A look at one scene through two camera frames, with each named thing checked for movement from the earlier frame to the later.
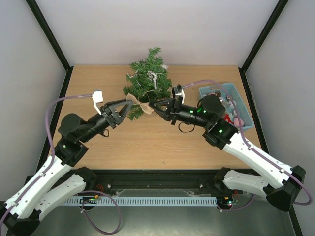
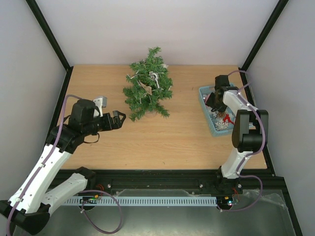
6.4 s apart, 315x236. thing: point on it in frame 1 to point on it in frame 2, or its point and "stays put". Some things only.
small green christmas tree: [147, 80] stays put
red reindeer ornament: [227, 117] stays put
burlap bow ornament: [144, 105] to [148, 89]
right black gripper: [174, 109] to [213, 101]
